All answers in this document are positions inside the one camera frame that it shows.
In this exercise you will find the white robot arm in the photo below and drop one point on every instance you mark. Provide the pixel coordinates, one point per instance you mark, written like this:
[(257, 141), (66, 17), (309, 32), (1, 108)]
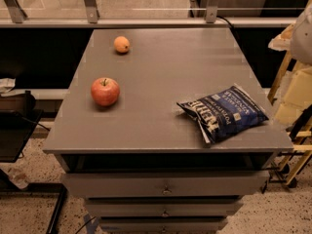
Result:
[(301, 50)]

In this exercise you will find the bottom grey drawer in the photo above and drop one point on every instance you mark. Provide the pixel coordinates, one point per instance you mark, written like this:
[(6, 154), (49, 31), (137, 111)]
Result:
[(162, 225)]

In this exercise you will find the middle grey drawer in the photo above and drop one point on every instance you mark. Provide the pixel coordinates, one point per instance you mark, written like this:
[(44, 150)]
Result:
[(163, 207)]

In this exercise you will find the blue chip bag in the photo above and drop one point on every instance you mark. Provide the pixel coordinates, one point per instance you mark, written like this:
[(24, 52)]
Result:
[(224, 114)]

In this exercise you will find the metal railing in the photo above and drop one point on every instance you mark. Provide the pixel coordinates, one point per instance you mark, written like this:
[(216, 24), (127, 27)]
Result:
[(117, 13)]

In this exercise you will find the top grey drawer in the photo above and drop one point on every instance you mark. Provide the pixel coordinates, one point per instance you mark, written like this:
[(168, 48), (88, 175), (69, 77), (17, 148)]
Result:
[(132, 185)]

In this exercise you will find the orange fruit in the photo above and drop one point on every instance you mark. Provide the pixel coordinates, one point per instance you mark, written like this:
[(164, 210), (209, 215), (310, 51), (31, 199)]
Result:
[(121, 44)]

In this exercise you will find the black side table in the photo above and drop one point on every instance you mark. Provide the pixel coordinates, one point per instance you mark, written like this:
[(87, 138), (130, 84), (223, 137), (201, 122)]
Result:
[(18, 120)]

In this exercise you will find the red apple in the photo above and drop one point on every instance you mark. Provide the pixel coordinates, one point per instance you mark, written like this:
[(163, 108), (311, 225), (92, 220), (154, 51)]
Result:
[(105, 91)]

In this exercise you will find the grey drawer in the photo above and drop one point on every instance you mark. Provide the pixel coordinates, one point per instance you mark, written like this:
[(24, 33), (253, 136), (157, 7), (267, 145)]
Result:
[(163, 207), (132, 185), (162, 225)]

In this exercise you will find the white crumpled paper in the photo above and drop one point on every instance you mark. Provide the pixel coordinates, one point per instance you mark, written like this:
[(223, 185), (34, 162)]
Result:
[(6, 84)]

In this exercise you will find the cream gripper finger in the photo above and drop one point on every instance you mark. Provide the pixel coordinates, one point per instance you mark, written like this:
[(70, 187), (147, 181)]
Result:
[(294, 95), (283, 41)]

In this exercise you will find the grey drawer cabinet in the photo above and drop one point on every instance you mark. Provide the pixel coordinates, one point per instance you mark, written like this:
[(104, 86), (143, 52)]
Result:
[(145, 131)]

